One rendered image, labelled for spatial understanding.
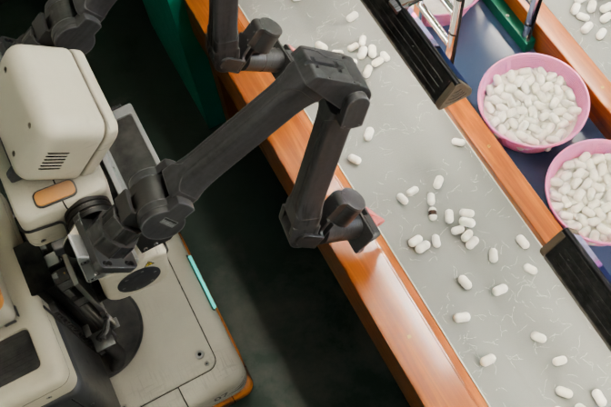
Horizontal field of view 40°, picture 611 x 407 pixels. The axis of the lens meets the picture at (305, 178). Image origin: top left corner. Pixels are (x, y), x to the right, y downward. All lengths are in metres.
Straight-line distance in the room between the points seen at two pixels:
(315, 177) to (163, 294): 1.03
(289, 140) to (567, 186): 0.66
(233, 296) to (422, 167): 0.93
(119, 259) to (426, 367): 0.70
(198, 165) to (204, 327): 1.05
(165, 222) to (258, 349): 1.26
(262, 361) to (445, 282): 0.89
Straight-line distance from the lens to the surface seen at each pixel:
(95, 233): 1.47
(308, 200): 1.54
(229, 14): 1.75
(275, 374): 2.60
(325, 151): 1.44
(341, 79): 1.30
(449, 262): 1.91
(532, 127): 2.08
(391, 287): 1.85
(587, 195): 2.03
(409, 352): 1.82
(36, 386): 1.88
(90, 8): 1.64
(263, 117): 1.32
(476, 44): 2.27
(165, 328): 2.39
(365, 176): 1.98
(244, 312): 2.66
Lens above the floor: 2.52
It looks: 64 degrees down
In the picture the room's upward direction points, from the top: 8 degrees counter-clockwise
